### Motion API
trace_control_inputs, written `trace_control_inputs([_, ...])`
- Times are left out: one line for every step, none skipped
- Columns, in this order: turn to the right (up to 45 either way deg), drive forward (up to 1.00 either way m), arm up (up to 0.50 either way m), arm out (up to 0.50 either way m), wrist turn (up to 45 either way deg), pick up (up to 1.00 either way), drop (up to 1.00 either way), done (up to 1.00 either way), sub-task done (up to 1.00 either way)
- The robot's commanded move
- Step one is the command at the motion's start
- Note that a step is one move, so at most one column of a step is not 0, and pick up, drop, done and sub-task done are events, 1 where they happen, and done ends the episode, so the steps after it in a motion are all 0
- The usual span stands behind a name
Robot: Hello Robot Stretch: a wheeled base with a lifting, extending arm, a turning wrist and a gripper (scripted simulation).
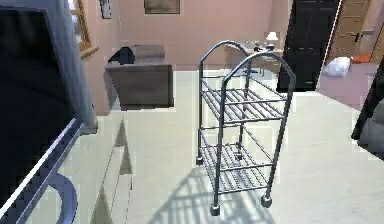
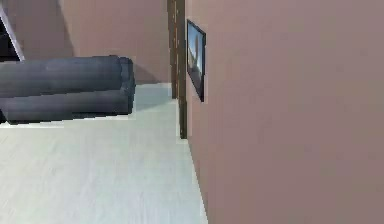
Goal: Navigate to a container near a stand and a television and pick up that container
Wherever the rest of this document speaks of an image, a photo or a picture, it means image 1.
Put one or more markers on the white television stand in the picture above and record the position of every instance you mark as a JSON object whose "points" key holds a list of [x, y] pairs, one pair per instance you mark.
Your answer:
{"points": [[90, 173]]}

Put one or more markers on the black television set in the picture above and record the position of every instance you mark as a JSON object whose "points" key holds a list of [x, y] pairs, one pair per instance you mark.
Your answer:
{"points": [[30, 110]]}

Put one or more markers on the wooden side table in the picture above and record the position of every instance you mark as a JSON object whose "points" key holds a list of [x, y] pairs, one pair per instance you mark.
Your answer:
{"points": [[258, 60]]}

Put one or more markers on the black bag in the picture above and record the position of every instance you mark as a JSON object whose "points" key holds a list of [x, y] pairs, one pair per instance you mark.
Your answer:
{"points": [[124, 56]]}

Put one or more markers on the white table lamp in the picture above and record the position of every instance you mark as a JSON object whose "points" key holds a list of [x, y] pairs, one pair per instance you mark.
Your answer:
{"points": [[272, 38]]}

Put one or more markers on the black wardrobe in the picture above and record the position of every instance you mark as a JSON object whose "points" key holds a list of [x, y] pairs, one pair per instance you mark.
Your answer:
{"points": [[308, 45]]}

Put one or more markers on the wooden framed window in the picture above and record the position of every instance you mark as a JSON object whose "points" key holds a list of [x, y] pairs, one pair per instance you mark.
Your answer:
{"points": [[83, 30]]}

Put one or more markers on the white garbage bag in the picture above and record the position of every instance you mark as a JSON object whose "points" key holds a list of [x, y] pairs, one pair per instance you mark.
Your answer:
{"points": [[337, 66]]}

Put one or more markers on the brown wooden room door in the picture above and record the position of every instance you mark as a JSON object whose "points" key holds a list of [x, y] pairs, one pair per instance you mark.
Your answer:
{"points": [[348, 28]]}

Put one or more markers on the orange box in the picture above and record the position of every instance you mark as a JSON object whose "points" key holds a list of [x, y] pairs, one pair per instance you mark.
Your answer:
{"points": [[361, 58]]}

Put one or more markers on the grey sofa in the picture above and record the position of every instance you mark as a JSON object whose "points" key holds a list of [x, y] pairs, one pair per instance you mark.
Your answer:
{"points": [[371, 110]]}

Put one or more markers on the dark framed wall picture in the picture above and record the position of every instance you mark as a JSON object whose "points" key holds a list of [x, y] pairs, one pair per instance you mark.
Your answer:
{"points": [[162, 6]]}

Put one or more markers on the small framed wall picture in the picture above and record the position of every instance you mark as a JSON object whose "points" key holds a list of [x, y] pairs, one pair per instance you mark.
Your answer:
{"points": [[105, 7]]}

